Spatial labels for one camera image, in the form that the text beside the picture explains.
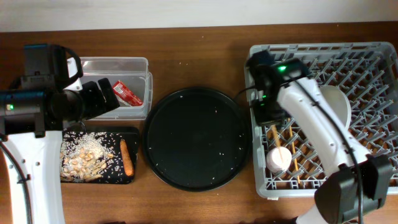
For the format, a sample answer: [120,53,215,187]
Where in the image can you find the orange carrot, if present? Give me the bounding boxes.
[120,139,134,177]

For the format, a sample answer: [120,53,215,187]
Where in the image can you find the grey dishwasher rack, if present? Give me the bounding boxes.
[249,42,397,199]

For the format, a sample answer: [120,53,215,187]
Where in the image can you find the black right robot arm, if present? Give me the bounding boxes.
[246,50,393,223]

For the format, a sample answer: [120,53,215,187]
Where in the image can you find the red sauce packet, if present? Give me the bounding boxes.
[113,80,143,106]

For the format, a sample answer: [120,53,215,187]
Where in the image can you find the black rectangular tray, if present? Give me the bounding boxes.
[63,126,139,184]

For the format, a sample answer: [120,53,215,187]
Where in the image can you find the clear plastic bin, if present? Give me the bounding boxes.
[80,57,153,121]

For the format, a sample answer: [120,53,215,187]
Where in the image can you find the rice and food scraps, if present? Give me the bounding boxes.
[60,132,128,184]

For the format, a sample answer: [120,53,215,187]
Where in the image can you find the grey plate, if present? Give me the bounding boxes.
[320,85,351,129]

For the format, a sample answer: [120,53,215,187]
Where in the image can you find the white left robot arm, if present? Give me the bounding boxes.
[1,78,119,223]

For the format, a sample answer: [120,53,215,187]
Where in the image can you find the wooden chopstick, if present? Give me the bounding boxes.
[271,124,284,164]
[288,118,301,185]

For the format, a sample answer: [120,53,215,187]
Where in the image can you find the pink plastic cup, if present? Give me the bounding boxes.
[266,146,292,173]

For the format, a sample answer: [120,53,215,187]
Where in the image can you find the round black tray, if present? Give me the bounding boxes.
[142,87,252,192]

